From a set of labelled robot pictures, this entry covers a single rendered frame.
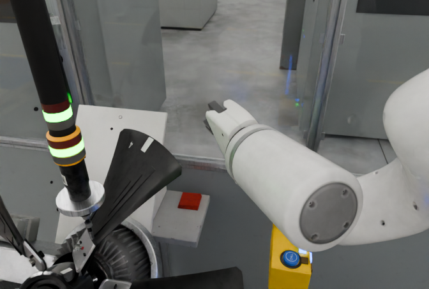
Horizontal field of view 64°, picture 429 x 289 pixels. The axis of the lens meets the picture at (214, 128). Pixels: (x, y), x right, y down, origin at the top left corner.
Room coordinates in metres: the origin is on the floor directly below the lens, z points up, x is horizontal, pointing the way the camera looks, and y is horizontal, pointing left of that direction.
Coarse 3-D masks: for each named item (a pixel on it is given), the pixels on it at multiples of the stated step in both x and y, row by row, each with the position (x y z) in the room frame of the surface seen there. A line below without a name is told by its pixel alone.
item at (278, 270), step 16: (272, 240) 0.64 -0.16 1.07; (288, 240) 0.63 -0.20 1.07; (272, 256) 0.58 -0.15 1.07; (304, 256) 0.58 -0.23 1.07; (272, 272) 0.55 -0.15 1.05; (288, 272) 0.54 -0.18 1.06; (304, 272) 0.54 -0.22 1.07; (272, 288) 0.55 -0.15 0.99; (288, 288) 0.54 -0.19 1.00; (304, 288) 0.53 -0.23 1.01
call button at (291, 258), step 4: (288, 252) 0.59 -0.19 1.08; (292, 252) 0.59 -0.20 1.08; (284, 256) 0.57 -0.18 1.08; (288, 256) 0.57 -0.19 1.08; (292, 256) 0.57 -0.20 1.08; (296, 256) 0.57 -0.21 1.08; (284, 260) 0.57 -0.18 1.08; (288, 260) 0.56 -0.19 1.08; (292, 260) 0.56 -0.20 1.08; (296, 260) 0.56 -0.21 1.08; (288, 264) 0.56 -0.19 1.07; (292, 264) 0.55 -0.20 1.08; (296, 264) 0.56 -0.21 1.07
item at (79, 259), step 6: (84, 234) 0.50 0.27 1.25; (84, 240) 0.48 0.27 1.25; (90, 240) 0.46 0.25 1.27; (84, 246) 0.46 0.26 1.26; (90, 246) 0.45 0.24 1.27; (72, 252) 0.48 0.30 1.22; (78, 252) 0.46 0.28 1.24; (84, 252) 0.45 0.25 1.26; (90, 252) 0.43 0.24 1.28; (78, 258) 0.44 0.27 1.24; (84, 258) 0.43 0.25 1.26; (78, 264) 0.43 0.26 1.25; (84, 264) 0.42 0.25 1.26; (78, 270) 0.41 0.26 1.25
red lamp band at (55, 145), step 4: (80, 132) 0.40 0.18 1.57; (76, 136) 0.39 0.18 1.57; (80, 136) 0.39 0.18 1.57; (48, 140) 0.38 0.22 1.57; (68, 140) 0.38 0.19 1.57; (72, 140) 0.38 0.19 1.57; (76, 140) 0.38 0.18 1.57; (80, 140) 0.39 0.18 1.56; (52, 144) 0.37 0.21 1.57; (56, 144) 0.37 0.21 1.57; (60, 144) 0.37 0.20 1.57; (64, 144) 0.37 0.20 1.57; (68, 144) 0.38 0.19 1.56; (72, 144) 0.38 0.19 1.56; (76, 144) 0.38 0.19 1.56; (56, 148) 0.37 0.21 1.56; (60, 148) 0.37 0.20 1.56; (64, 148) 0.37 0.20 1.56
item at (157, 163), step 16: (160, 144) 0.57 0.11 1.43; (112, 160) 0.62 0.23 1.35; (128, 160) 0.58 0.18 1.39; (144, 160) 0.55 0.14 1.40; (160, 160) 0.54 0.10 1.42; (176, 160) 0.52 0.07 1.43; (112, 176) 0.57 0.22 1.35; (128, 176) 0.54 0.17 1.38; (144, 176) 0.52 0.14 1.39; (160, 176) 0.50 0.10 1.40; (176, 176) 0.50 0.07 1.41; (112, 192) 0.53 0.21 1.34; (128, 192) 0.50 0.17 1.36; (144, 192) 0.49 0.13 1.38; (112, 208) 0.49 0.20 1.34; (128, 208) 0.47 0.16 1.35; (96, 224) 0.48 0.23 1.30; (112, 224) 0.46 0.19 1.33; (96, 240) 0.44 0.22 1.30
